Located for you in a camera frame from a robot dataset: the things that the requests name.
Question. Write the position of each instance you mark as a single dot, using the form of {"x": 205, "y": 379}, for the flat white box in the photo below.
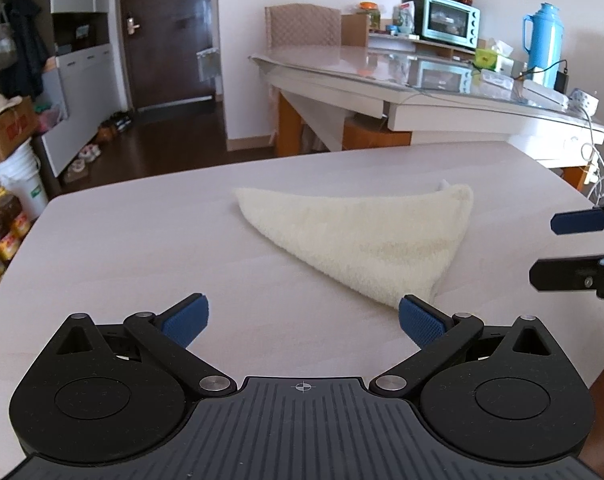
{"x": 544, "y": 94}

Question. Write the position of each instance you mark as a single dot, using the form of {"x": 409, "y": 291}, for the black power adapter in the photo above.
{"x": 562, "y": 82}

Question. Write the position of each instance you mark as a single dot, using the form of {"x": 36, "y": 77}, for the brown shoes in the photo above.
{"x": 106, "y": 132}

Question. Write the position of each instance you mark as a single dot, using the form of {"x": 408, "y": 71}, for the teal toaster oven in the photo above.
{"x": 449, "y": 20}

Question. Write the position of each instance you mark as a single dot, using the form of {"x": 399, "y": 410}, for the plain cardboard box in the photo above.
{"x": 354, "y": 30}

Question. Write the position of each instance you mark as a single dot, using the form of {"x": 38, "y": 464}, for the wooden shelf riser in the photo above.
{"x": 442, "y": 47}

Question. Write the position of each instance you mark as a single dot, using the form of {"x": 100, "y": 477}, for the cream terry towel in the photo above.
{"x": 362, "y": 240}

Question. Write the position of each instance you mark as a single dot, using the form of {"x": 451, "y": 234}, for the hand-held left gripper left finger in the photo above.
{"x": 186, "y": 317}

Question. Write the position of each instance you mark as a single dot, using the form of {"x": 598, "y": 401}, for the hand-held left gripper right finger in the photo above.
{"x": 419, "y": 320}

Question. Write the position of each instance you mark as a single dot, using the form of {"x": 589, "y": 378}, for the white cabinet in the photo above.
{"x": 89, "y": 70}

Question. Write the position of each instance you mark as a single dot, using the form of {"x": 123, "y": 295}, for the tan sandals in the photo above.
{"x": 74, "y": 172}

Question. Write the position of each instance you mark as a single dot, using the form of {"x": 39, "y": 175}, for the row of cooking oil bottles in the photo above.
{"x": 4, "y": 240}

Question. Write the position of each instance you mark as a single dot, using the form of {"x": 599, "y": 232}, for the white power strip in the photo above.
{"x": 582, "y": 101}

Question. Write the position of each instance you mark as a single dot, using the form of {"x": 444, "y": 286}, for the white food packet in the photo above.
{"x": 404, "y": 17}

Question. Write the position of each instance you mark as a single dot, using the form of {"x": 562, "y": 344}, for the brown cardboard box red print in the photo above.
{"x": 6, "y": 132}

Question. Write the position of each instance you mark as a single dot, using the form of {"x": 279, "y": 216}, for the clear plastic container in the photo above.
{"x": 494, "y": 81}

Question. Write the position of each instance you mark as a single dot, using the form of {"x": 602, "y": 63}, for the jar with orange lid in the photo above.
{"x": 371, "y": 17}

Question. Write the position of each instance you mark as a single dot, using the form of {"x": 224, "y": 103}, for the dark wooden door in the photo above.
{"x": 166, "y": 35}

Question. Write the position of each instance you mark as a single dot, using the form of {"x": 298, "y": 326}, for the dark hanging coat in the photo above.
{"x": 26, "y": 45}

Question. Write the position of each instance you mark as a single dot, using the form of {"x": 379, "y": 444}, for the blue thermos jug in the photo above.
{"x": 544, "y": 45}

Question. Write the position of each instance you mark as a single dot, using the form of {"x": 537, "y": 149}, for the colourful clothes pile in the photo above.
{"x": 49, "y": 117}

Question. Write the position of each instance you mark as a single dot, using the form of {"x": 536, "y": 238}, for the black shoes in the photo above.
{"x": 121, "y": 121}

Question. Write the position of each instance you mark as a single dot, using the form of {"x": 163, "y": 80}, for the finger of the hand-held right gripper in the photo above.
{"x": 567, "y": 272}
{"x": 577, "y": 221}

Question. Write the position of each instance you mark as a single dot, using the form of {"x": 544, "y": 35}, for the pink sandals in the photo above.
{"x": 88, "y": 151}

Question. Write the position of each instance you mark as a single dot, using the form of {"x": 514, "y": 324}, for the white plastic bucket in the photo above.
{"x": 21, "y": 180}

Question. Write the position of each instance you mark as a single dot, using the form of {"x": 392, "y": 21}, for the glass-topped dining table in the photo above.
{"x": 322, "y": 60}

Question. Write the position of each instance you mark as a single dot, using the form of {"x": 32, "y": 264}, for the green tissue box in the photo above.
{"x": 487, "y": 60}

